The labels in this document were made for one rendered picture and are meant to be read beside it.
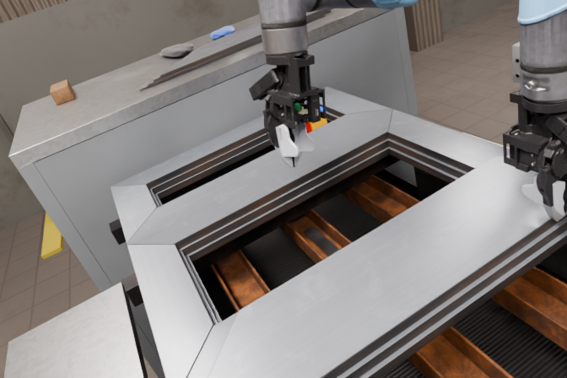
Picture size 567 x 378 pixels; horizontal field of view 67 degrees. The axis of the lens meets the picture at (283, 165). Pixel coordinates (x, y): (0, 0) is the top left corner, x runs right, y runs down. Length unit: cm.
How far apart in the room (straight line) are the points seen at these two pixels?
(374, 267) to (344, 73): 93
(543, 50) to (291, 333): 50
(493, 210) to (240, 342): 46
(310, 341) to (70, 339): 59
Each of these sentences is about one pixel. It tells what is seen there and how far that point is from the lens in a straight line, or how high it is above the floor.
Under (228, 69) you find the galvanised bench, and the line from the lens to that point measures 134.
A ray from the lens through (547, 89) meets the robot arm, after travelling 65.
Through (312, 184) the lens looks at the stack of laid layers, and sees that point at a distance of 100.
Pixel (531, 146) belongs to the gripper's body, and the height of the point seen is 101.
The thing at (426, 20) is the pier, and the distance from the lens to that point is 435.
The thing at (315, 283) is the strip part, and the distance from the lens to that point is 72.
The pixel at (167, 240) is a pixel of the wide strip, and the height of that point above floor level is 87.
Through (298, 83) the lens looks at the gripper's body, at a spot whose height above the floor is 114.
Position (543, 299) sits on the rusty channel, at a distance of 93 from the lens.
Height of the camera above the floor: 137
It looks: 28 degrees down
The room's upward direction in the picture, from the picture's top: 18 degrees counter-clockwise
